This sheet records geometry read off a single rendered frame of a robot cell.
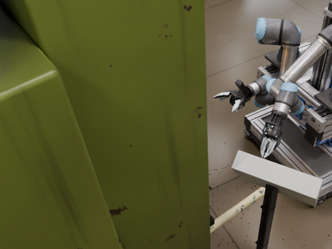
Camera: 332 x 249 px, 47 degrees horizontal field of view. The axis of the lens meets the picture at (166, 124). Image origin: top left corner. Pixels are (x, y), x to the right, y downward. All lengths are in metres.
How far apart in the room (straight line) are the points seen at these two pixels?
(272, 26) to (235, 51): 2.08
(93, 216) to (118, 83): 0.38
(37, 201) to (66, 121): 0.22
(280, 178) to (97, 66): 0.90
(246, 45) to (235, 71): 0.49
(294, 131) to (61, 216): 2.34
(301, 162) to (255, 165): 1.34
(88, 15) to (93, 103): 0.23
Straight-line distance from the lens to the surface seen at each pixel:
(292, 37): 2.22
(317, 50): 2.01
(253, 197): 2.15
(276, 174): 1.57
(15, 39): 0.92
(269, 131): 1.79
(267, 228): 1.91
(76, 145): 0.90
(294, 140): 3.04
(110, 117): 1.04
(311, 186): 1.56
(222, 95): 2.15
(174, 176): 1.38
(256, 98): 2.31
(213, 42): 4.42
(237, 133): 3.33
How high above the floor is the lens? 2.40
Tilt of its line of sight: 44 degrees down
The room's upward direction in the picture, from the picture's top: 7 degrees counter-clockwise
